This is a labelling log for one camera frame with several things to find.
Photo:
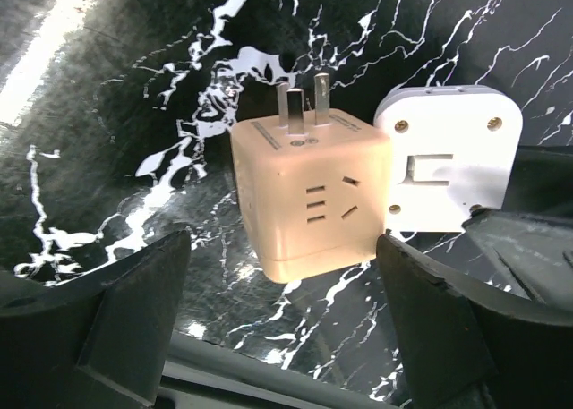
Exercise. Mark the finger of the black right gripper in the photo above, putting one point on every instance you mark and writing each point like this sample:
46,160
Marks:
529,239

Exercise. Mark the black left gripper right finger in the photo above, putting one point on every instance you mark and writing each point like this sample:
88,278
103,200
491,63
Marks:
466,344

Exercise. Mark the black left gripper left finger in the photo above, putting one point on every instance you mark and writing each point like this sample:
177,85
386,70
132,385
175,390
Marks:
98,341

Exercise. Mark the white plug adapter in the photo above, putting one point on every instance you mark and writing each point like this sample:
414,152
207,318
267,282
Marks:
453,151

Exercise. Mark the beige cube socket adapter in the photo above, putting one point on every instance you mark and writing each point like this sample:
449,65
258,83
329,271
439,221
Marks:
312,186

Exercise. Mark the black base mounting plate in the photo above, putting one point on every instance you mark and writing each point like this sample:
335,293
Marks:
191,360

